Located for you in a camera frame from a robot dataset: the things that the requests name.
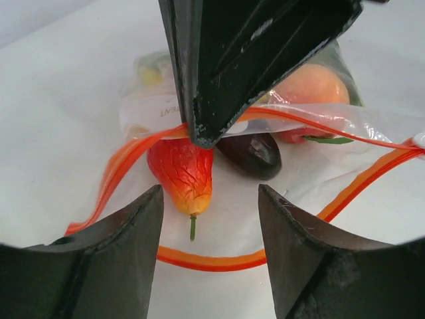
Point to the orange fake peach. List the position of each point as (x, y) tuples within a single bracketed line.
[(313, 84)]

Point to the clear zip top bag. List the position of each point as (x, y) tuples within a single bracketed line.
[(311, 135)]

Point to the dark purple fake fruit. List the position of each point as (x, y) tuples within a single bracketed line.
[(256, 155)]

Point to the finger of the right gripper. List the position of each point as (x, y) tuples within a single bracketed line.
[(226, 54)]

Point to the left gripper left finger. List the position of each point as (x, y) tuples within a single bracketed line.
[(103, 271)]

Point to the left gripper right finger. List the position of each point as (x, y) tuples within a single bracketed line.
[(318, 270)]

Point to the red orange fake pepper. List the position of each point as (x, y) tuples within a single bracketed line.
[(185, 172)]

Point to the orange fake fruit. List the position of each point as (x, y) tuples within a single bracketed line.
[(150, 74)]

